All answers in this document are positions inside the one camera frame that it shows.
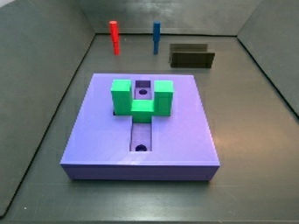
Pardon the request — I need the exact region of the purple base board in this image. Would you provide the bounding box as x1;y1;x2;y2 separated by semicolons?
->
60;73;220;180

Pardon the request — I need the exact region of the green U-shaped block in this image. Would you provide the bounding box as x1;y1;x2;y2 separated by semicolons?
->
111;80;173;123

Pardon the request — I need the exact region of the blue peg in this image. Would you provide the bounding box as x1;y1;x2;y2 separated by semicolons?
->
153;21;161;55

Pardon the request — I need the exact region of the black angle bracket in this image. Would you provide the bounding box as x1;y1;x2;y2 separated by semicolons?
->
169;44;215;68

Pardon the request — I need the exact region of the red peg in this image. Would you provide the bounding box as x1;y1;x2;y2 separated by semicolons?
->
108;20;120;55

